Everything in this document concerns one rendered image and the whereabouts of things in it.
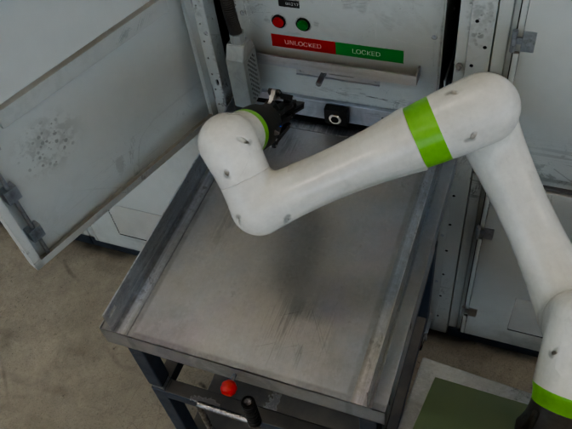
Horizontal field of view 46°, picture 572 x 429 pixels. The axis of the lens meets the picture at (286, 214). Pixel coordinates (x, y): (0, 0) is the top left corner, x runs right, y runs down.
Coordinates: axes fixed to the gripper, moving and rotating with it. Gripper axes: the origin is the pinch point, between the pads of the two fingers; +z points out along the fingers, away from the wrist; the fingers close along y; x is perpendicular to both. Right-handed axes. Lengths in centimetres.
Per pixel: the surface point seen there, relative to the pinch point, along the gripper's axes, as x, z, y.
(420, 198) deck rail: 30.9, 5.4, 17.7
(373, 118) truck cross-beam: 14.6, 19.5, 4.4
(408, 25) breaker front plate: 22.2, 6.7, -20.1
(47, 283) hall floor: -108, 42, 94
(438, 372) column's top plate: 44, -21, 45
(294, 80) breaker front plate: -5.9, 16.7, -2.7
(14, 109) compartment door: -44, -39, 0
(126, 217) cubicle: -75, 46, 61
